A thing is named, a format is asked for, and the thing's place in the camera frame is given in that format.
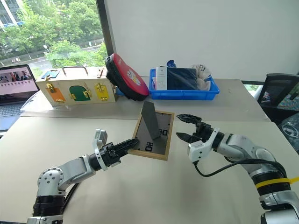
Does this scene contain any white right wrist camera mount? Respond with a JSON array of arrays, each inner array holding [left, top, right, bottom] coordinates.
[[187, 127, 221, 163]]

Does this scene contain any dark blue flat package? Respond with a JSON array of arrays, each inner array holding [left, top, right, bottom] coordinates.
[[166, 67, 199, 91]]

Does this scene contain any blue plastic bin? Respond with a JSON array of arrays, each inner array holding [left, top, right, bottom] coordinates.
[[149, 68, 221, 101]]

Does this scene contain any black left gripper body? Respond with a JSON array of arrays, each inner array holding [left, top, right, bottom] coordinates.
[[100, 142, 121, 168]]

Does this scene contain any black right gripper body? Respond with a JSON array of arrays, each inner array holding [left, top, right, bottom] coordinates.
[[192, 121, 214, 143]]

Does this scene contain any dark window frame post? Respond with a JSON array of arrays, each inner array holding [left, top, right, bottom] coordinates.
[[95, 0, 117, 58]]

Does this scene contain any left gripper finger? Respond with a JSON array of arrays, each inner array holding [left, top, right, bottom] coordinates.
[[118, 141, 140, 158], [113, 138, 140, 151]]

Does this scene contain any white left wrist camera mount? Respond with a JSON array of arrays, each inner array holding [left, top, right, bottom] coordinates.
[[91, 128, 109, 171]]

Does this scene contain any wooden picture frame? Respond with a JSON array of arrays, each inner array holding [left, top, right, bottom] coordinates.
[[128, 100, 176, 161]]

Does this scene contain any open laptop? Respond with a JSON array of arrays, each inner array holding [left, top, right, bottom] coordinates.
[[0, 64, 41, 132]]

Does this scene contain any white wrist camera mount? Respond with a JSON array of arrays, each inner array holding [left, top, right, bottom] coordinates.
[[91, 128, 109, 171], [187, 127, 221, 163]]

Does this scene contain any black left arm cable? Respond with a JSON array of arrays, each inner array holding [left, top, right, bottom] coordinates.
[[63, 183, 80, 212]]

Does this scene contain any black mesh office chair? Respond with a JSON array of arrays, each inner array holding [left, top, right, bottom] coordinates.
[[256, 73, 299, 124]]

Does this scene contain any wooden latch lock box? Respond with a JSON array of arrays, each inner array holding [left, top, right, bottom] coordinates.
[[36, 66, 118, 108]]

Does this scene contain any red black boxing pad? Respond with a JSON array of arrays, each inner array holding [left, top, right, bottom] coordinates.
[[104, 53, 150, 102]]

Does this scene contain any white slim carton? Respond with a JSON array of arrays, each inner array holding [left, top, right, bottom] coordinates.
[[155, 66, 169, 91]]

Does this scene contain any yellow zip tie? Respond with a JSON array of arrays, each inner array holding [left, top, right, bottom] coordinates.
[[255, 176, 299, 189]]

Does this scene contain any white plush cloth toy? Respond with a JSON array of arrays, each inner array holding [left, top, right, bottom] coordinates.
[[191, 63, 214, 91]]

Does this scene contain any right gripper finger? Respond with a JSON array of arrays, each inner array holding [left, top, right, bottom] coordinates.
[[175, 132, 202, 144], [176, 113, 202, 125]]

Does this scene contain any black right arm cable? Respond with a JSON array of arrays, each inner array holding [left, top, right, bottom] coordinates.
[[192, 158, 287, 178]]

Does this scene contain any black bag white print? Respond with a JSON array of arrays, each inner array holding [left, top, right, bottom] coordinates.
[[278, 113, 299, 155]]

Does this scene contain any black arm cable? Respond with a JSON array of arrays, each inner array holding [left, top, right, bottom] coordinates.
[[192, 158, 287, 178], [63, 183, 80, 212]]

